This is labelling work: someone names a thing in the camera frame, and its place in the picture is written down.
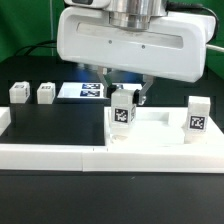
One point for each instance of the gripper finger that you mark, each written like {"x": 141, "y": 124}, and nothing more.
{"x": 148, "y": 82}
{"x": 103, "y": 75}

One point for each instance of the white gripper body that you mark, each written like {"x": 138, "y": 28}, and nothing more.
{"x": 173, "y": 47}

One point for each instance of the white square table top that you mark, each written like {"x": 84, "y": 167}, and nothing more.
{"x": 155, "y": 127}

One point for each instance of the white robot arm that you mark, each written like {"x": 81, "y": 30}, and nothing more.
{"x": 136, "y": 15}

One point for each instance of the white U-shaped fence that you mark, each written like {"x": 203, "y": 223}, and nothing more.
{"x": 189, "y": 158}

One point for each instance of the white marker base plate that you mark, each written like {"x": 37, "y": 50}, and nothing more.
{"x": 81, "y": 90}

